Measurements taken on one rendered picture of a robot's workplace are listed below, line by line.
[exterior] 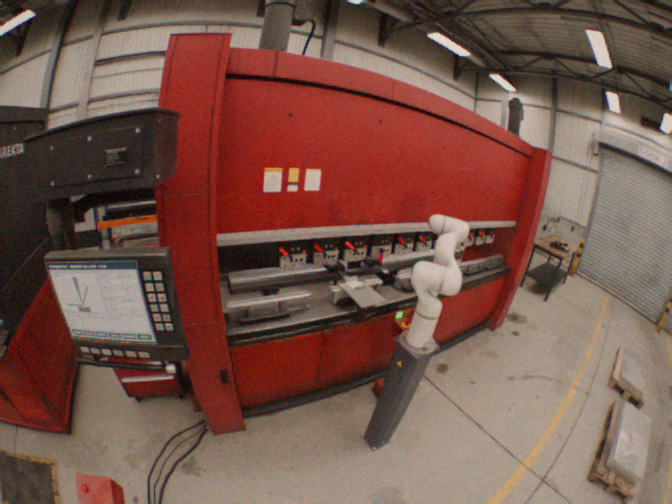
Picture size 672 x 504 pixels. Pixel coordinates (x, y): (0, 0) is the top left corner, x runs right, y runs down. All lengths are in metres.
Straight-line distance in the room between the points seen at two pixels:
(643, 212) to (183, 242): 8.54
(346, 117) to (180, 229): 0.97
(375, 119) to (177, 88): 1.04
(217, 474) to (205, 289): 1.29
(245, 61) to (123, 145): 0.79
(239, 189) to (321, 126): 0.51
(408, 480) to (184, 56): 2.56
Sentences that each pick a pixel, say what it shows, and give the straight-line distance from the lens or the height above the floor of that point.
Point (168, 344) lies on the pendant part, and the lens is 0.87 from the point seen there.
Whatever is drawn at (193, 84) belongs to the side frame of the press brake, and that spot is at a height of 2.07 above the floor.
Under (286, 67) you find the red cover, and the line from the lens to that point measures 1.38.
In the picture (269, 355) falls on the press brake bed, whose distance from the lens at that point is 1.73.
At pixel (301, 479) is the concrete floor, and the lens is 1.98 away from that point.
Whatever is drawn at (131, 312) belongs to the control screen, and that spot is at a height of 1.43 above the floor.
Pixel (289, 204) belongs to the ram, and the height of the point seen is 1.53.
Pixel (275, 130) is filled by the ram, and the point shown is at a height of 1.90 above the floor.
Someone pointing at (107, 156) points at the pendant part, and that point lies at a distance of 0.73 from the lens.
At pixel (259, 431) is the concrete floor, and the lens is 2.15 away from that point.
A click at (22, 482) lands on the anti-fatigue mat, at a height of 0.01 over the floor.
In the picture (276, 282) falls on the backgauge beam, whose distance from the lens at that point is 1.89.
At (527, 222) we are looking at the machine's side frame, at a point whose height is 1.44.
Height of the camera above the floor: 1.87
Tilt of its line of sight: 22 degrees down
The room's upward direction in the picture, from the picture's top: 7 degrees clockwise
